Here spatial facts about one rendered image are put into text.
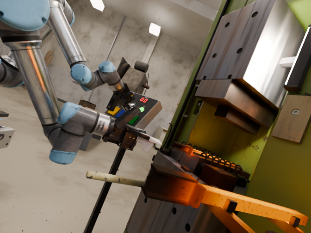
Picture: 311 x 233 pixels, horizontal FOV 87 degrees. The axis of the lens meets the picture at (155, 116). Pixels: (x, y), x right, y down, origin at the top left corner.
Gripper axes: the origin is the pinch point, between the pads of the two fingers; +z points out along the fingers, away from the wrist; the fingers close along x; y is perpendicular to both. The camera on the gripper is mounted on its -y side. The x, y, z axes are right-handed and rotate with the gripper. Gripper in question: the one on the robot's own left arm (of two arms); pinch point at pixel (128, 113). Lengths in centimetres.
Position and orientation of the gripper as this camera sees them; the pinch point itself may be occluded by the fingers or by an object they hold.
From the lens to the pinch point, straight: 107.3
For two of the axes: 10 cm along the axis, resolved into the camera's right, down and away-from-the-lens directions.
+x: -7.4, -3.1, 5.9
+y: 6.1, -6.8, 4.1
